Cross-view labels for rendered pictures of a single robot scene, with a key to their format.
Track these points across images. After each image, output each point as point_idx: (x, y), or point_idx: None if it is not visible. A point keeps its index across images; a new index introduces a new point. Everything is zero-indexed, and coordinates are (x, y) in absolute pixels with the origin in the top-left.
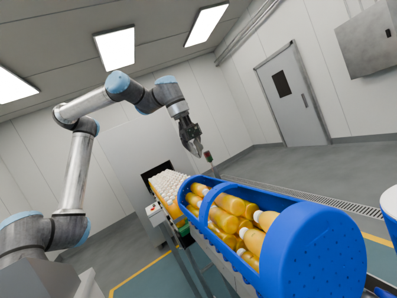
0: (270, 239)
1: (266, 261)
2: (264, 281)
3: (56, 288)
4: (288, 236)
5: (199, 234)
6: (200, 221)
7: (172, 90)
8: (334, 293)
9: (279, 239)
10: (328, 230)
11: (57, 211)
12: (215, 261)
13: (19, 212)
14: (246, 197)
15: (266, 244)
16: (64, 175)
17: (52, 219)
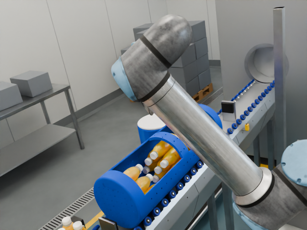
0: (208, 111)
1: (214, 116)
2: (218, 122)
3: None
4: (208, 106)
5: (155, 223)
6: (184, 154)
7: None
8: None
9: (209, 108)
10: None
11: (263, 168)
12: (180, 208)
13: (300, 140)
14: (140, 159)
15: (209, 112)
16: (225, 133)
17: (272, 169)
